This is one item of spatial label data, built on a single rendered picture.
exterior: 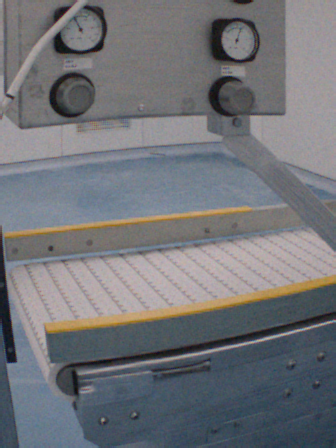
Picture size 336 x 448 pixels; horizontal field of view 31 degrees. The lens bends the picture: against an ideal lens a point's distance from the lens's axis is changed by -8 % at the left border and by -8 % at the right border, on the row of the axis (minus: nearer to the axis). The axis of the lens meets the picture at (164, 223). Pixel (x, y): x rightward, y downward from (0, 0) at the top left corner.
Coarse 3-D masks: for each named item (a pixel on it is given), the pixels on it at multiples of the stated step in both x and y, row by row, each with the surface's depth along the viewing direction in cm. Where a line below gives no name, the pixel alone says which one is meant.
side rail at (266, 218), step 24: (216, 216) 85; (240, 216) 86; (264, 216) 88; (288, 216) 89; (24, 240) 76; (48, 240) 77; (72, 240) 78; (96, 240) 79; (120, 240) 81; (144, 240) 82; (168, 240) 83; (192, 240) 84
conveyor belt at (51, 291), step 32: (96, 256) 80; (128, 256) 80; (160, 256) 80; (192, 256) 80; (224, 256) 80; (256, 256) 80; (288, 256) 79; (320, 256) 79; (32, 288) 69; (64, 288) 69; (96, 288) 70; (128, 288) 70; (160, 288) 70; (192, 288) 70; (224, 288) 70; (256, 288) 70; (32, 320) 62; (64, 320) 61
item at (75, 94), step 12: (72, 60) 42; (84, 60) 42; (60, 84) 42; (72, 84) 40; (84, 84) 41; (60, 96) 41; (72, 96) 41; (84, 96) 41; (60, 108) 42; (72, 108) 41; (84, 108) 41
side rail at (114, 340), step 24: (216, 312) 56; (240, 312) 57; (264, 312) 58; (288, 312) 59; (312, 312) 61; (48, 336) 51; (72, 336) 52; (96, 336) 52; (120, 336) 53; (144, 336) 54; (168, 336) 55; (192, 336) 56; (216, 336) 57; (72, 360) 52
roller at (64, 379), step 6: (66, 366) 54; (72, 366) 54; (60, 372) 54; (66, 372) 53; (72, 372) 54; (60, 378) 53; (66, 378) 54; (72, 378) 54; (60, 384) 54; (66, 384) 54; (72, 384) 54; (66, 390) 54; (72, 390) 54
